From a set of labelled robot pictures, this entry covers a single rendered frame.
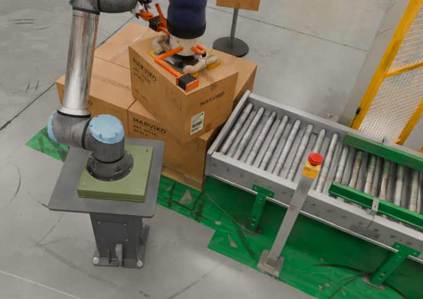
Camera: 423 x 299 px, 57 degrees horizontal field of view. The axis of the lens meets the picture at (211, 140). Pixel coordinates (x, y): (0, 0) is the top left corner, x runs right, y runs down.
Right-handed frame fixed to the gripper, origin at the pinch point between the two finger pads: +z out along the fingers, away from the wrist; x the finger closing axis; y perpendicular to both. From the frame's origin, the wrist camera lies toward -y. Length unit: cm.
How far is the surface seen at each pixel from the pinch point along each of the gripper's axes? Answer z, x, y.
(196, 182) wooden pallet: 100, -9, 71
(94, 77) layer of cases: 54, -26, -24
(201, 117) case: 36, -9, 69
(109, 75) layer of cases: 54, -16, -20
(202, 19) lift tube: -17, 3, 52
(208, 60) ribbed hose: 4, 2, 60
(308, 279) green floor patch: 108, -3, 170
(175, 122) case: 41, -21, 59
